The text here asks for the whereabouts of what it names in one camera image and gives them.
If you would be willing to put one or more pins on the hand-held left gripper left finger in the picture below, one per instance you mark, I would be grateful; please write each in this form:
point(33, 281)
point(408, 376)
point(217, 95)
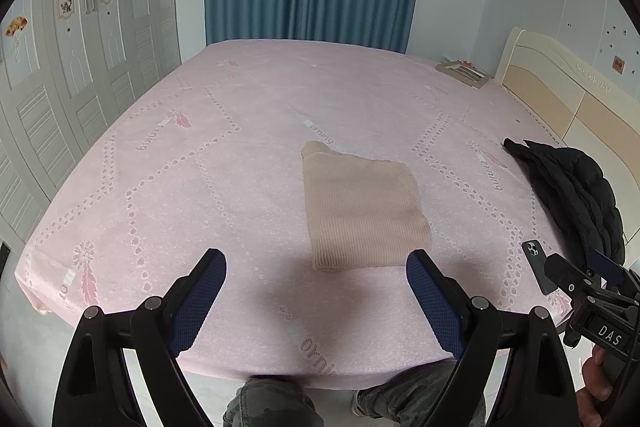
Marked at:
point(197, 302)

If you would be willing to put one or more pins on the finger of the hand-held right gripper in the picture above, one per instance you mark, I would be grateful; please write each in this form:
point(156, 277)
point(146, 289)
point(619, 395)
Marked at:
point(607, 264)
point(567, 274)

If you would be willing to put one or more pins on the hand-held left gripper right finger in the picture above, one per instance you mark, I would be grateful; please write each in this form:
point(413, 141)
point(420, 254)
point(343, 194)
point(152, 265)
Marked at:
point(435, 302)

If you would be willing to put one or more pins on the pink knit sweater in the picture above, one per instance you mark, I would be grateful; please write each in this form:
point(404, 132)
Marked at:
point(360, 207)

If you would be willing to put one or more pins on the person's right hand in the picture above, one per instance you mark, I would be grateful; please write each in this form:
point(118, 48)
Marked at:
point(590, 387)

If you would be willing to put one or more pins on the dark smartphone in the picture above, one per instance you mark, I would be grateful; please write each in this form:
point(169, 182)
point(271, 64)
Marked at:
point(537, 267)

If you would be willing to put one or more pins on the black puffer jacket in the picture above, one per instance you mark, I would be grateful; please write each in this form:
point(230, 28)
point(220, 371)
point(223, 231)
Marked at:
point(575, 187)

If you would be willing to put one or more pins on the person's right leg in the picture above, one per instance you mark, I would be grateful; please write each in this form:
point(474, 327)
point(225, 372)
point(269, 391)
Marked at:
point(415, 392)

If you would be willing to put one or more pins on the person's leg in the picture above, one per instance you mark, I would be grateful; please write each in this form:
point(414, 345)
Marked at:
point(270, 404)
point(415, 392)

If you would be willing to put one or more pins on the person's left leg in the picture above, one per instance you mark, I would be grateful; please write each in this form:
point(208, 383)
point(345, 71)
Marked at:
point(270, 404)

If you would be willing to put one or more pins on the cream bed headboard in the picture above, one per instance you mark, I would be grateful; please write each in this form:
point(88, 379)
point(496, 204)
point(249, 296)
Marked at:
point(550, 77)

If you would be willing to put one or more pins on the bed with pink sheet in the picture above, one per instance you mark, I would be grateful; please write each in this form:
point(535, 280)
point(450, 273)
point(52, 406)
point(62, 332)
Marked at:
point(250, 107)

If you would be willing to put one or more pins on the white wardrobe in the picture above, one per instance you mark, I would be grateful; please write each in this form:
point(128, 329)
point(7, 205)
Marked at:
point(75, 82)

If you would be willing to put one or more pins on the fan-shaped sticker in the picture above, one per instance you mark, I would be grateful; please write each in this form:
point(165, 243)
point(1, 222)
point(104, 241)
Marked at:
point(16, 26)

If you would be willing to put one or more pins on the orange wall socket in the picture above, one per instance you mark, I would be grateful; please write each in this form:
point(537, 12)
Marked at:
point(618, 64)

